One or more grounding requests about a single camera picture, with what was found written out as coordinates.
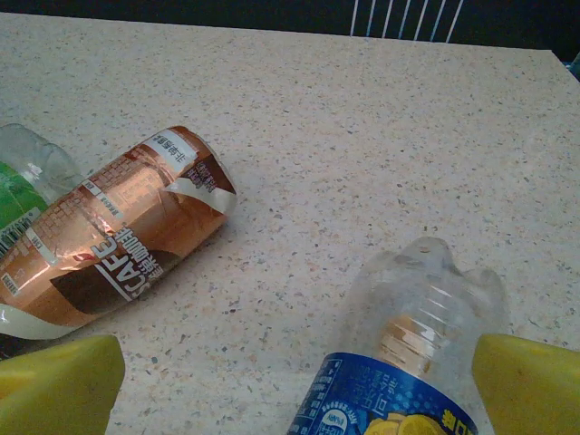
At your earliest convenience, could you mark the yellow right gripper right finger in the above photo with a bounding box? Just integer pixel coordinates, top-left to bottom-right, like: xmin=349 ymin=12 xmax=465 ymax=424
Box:
xmin=470 ymin=333 xmax=580 ymax=435

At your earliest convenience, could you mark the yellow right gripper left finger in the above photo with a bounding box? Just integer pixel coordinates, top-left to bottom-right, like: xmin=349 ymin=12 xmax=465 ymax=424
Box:
xmin=0 ymin=333 xmax=126 ymax=435

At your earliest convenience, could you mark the Pepsi lemon bottle blue cap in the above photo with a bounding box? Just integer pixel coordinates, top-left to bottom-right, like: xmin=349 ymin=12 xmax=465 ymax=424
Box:
xmin=285 ymin=236 xmax=508 ymax=435

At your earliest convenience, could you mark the large green label clear bottle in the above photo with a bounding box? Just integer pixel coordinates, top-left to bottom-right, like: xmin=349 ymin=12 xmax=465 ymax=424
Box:
xmin=0 ymin=122 xmax=87 ymax=262

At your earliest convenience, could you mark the crushed copper coffee bottle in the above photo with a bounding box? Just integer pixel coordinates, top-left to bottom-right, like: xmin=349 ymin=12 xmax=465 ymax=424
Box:
xmin=0 ymin=125 xmax=238 ymax=341

